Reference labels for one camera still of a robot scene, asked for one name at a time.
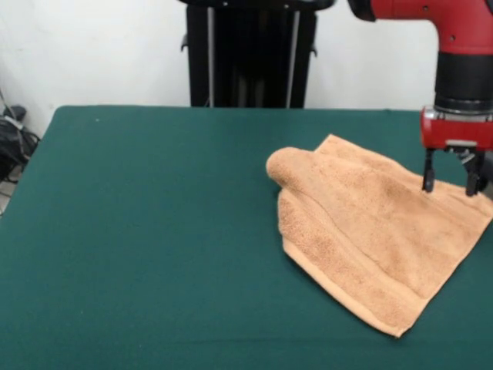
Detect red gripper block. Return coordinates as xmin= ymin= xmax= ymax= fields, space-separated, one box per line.
xmin=419 ymin=106 xmax=493 ymax=197

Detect orange terry towel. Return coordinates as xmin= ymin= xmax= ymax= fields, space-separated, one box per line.
xmin=265 ymin=133 xmax=493 ymax=339

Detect dark green table cloth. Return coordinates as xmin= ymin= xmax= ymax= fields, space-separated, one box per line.
xmin=0 ymin=105 xmax=493 ymax=370

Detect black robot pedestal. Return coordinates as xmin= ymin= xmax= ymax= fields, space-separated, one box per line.
xmin=179 ymin=0 xmax=337 ymax=108

